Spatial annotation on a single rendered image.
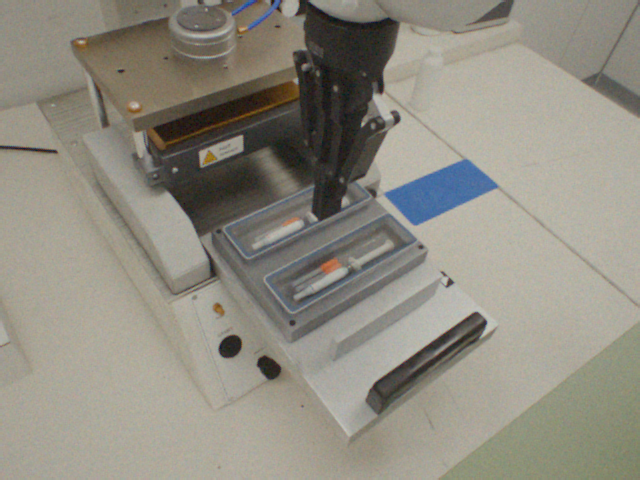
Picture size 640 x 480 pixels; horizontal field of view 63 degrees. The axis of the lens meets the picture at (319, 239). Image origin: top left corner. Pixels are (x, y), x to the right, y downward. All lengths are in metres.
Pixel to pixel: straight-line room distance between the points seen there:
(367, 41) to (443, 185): 0.71
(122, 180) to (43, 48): 0.63
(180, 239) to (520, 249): 0.64
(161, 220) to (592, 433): 0.57
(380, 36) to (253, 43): 0.32
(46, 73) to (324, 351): 0.94
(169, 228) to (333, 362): 0.24
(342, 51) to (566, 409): 0.51
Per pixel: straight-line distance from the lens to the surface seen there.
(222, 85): 0.64
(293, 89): 0.73
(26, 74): 1.30
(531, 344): 0.92
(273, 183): 0.78
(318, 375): 0.55
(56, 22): 1.27
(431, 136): 1.21
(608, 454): 0.74
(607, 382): 0.78
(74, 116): 0.93
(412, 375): 0.53
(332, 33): 0.42
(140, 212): 0.65
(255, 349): 0.75
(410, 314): 0.61
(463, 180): 1.12
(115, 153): 0.74
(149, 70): 0.68
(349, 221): 0.64
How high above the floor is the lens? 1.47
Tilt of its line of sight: 49 degrees down
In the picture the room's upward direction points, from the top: 8 degrees clockwise
